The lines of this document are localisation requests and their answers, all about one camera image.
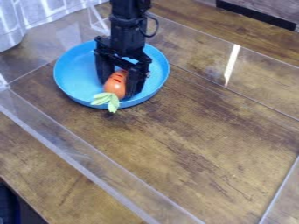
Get black cable loop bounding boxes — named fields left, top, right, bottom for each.
left=137, top=11, right=160, bottom=39

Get blue round plastic tray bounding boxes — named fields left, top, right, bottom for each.
left=53, top=40, right=171, bottom=109

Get orange toy carrot green leaves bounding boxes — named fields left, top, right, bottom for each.
left=91, top=70, right=127, bottom=113

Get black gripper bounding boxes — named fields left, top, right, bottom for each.
left=95, top=0, right=152, bottom=98

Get white grey checked curtain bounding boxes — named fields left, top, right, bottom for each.
left=0, top=0, right=108, bottom=53

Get clear acrylic enclosure wall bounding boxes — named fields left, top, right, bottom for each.
left=0, top=0, right=299, bottom=224

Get dark wooden furniture edge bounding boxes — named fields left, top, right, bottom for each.
left=216, top=0, right=296, bottom=32

